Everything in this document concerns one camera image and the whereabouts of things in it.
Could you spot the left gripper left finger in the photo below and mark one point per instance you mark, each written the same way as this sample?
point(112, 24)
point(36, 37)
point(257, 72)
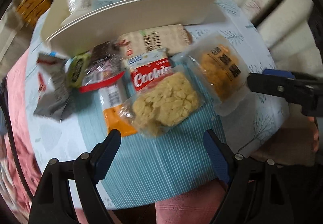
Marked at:
point(53, 203)

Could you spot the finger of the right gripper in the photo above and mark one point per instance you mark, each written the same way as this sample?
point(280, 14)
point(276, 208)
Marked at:
point(280, 73)

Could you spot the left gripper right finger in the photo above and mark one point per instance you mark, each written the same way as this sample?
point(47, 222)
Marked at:
point(264, 192)

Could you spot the orange cake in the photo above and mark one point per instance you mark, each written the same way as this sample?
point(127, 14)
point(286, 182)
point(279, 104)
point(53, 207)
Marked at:
point(221, 70)

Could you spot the beige soda cracker packet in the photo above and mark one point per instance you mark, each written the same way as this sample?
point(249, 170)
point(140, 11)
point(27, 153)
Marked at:
point(175, 38)

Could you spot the orange and white snack packet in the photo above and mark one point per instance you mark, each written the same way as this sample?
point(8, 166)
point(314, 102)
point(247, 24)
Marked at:
point(112, 99)

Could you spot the clear-wrapped yellow cookie pack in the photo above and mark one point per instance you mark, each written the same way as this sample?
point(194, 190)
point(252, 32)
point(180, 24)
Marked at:
point(163, 104)

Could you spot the red Cookies packet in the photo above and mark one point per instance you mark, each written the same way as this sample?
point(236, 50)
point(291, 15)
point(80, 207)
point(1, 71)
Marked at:
point(147, 67)

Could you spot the green snack packet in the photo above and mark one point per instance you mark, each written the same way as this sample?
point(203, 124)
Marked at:
point(76, 70)

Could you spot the person's right hand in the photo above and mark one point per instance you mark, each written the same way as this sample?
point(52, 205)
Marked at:
point(314, 133)

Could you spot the pink bed blanket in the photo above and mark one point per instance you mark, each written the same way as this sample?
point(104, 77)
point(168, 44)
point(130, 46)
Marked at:
point(197, 206)

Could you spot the white floral quilt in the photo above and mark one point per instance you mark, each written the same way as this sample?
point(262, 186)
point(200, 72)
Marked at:
point(268, 33)

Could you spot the tree-patterned round table cover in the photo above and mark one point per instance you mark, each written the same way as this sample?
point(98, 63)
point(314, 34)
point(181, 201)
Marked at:
point(145, 170)

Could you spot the red and grey snack packet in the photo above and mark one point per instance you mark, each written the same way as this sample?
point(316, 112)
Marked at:
point(53, 92)

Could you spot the white plastic storage bin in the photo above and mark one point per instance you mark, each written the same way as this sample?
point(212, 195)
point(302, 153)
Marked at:
point(83, 33)

